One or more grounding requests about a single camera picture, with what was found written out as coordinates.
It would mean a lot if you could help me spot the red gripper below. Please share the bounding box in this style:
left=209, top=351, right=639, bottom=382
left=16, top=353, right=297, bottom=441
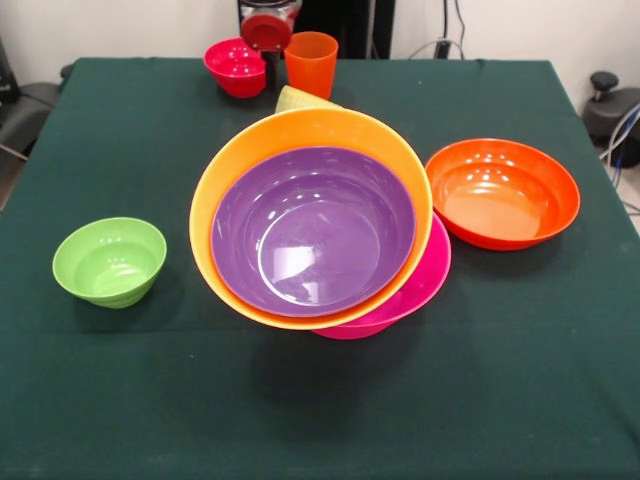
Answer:
left=239, top=13, right=294, bottom=94

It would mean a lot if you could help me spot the yellow cup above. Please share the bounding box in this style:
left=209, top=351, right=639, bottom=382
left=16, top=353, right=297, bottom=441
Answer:
left=276, top=84, right=345, bottom=114

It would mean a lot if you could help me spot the red bowl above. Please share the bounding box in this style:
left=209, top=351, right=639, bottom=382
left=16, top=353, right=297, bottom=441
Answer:
left=202, top=37, right=269, bottom=100

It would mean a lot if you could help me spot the yellow bowl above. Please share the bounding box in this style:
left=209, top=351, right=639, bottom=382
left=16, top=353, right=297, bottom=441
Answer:
left=188, top=107, right=435, bottom=331

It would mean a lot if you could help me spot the purple bowl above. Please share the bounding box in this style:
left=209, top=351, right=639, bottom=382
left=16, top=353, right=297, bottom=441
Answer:
left=209, top=145, right=418, bottom=319

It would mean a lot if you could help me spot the pink bowl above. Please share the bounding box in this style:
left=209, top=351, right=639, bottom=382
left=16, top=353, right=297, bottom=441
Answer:
left=309, top=212, right=453, bottom=341

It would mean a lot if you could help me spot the orange cup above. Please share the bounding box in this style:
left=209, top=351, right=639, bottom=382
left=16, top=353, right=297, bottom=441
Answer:
left=283, top=31, right=340, bottom=101

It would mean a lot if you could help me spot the dark grey chair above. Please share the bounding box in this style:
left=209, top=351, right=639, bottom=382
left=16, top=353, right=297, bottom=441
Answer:
left=0, top=34, right=74, bottom=156

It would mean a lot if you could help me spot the small green bowl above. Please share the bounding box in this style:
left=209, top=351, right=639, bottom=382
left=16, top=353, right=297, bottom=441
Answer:
left=51, top=216, right=168, bottom=310

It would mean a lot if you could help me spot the orange bowl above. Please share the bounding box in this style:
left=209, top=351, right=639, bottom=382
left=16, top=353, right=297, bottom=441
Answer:
left=424, top=138, right=582, bottom=251

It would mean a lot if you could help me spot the dark green tablecloth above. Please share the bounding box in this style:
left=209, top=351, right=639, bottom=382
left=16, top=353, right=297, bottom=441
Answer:
left=0, top=57, right=640, bottom=480

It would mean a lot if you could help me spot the black round equipment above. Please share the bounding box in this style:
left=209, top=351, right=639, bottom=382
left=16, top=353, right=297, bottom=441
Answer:
left=582, top=71, right=640, bottom=147

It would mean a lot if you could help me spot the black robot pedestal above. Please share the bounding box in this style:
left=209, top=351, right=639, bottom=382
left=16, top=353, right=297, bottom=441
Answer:
left=237, top=0, right=397, bottom=61

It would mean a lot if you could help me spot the thin grey cable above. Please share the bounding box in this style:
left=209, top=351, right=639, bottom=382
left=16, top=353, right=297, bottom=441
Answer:
left=402, top=39, right=469, bottom=61

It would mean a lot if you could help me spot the thin black cable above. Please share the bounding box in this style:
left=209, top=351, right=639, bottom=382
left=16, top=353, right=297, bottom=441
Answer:
left=434, top=0, right=467, bottom=59

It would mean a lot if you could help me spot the grey blue cable bundle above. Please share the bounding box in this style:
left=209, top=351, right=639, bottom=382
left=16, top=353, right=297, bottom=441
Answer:
left=599, top=102, right=640, bottom=171

